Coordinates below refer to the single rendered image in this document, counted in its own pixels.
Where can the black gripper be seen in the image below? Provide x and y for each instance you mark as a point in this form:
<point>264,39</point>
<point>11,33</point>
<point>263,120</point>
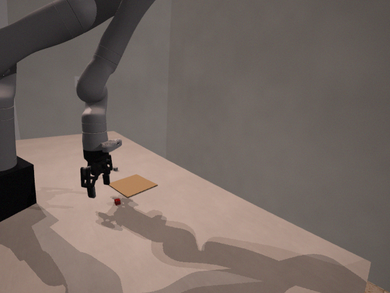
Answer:
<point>97,164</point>

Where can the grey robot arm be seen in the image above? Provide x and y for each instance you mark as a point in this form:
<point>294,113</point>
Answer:
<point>56,23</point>

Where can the tan square mat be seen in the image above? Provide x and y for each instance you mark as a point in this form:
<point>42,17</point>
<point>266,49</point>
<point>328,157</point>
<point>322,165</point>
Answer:
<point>132,185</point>

